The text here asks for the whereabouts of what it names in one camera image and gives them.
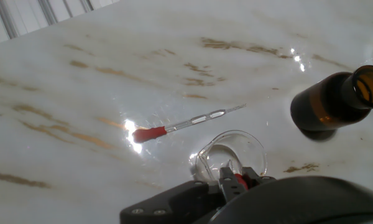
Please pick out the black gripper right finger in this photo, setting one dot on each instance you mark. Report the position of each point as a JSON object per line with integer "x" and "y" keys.
{"x": 256, "y": 177}

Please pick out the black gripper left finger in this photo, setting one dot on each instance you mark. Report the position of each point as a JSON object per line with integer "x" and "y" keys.
{"x": 180, "y": 202}

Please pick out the glass dropper red bulb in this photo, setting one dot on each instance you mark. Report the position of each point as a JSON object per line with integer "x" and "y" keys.
{"x": 241, "y": 180}
{"x": 149, "y": 134}

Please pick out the clear glass beaker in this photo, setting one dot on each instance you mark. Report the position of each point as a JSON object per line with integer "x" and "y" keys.
{"x": 251, "y": 149}

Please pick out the brown glass bottle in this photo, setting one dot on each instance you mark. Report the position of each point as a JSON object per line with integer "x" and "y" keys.
{"x": 329, "y": 105}

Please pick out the marble pattern sheet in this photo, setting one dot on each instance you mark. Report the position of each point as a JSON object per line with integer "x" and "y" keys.
{"x": 112, "y": 77}

